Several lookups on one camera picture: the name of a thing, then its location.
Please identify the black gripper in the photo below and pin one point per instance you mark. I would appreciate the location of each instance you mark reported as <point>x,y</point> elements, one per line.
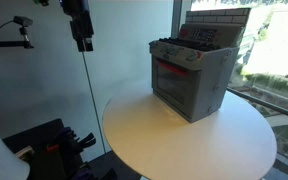
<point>80,20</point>

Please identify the white rounded robot base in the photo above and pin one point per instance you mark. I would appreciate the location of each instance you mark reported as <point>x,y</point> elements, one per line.
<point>0,156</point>

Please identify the blue toy oven knob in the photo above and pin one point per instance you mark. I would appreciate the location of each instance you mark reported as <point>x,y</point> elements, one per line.
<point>168,50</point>
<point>195,56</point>

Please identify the black clamp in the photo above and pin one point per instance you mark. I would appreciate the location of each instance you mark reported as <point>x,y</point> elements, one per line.
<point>87,140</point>

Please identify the black equipment cart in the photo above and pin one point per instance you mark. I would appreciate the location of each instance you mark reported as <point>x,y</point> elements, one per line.
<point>40,133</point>

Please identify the beige box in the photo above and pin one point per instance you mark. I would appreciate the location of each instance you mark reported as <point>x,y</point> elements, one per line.
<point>24,152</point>

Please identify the purple tool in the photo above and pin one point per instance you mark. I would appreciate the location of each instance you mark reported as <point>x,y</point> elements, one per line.
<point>82,174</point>

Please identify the grey toy oven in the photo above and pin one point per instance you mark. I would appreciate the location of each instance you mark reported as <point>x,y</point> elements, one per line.
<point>210,76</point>

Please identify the black external camera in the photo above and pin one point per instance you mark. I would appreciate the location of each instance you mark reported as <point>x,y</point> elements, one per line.
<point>23,21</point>

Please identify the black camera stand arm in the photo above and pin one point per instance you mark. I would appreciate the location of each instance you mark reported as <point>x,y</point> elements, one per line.
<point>9,44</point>

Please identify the grey window frame post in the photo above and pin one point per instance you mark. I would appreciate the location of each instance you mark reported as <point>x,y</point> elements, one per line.
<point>176,16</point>

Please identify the dark horizontal window rail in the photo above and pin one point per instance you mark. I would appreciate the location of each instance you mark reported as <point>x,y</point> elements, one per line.
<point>267,104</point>

